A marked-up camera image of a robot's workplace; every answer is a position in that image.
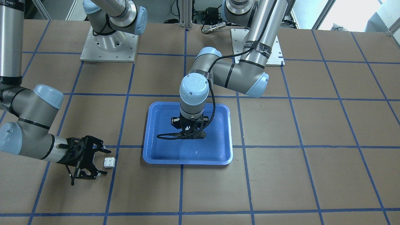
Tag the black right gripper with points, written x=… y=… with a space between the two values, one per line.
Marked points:
x=70 y=155

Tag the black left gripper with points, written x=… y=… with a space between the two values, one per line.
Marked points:
x=174 y=121

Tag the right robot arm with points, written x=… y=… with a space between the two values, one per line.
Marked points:
x=36 y=109

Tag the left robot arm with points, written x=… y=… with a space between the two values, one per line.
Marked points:
x=242 y=72

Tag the white block near left arm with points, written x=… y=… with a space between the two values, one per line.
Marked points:
x=109 y=162

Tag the blue plastic tray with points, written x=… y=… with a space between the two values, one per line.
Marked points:
x=215 y=149

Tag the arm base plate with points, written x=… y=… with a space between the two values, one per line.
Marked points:
x=275 y=60
x=117 y=47

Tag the aluminium frame post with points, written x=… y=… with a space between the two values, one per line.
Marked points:
x=185 y=13

